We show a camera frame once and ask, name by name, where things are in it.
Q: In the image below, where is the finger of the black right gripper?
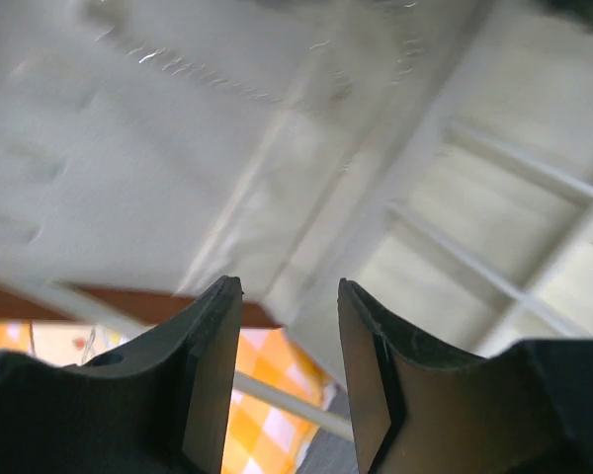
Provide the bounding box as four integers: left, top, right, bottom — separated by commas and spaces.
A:
544, 0, 593, 33

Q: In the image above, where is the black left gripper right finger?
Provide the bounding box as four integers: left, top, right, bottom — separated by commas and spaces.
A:
338, 279, 593, 473

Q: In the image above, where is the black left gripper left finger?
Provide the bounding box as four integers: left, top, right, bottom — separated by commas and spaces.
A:
0, 276, 242, 473

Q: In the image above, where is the silver crystal necklace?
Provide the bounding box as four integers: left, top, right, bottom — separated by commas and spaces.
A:
83, 0, 426, 105

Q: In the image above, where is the brown open jewelry box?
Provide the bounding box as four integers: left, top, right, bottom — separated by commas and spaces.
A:
0, 1, 593, 378

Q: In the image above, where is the orange white checkered cloth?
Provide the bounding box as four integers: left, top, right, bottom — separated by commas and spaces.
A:
0, 322, 337, 473

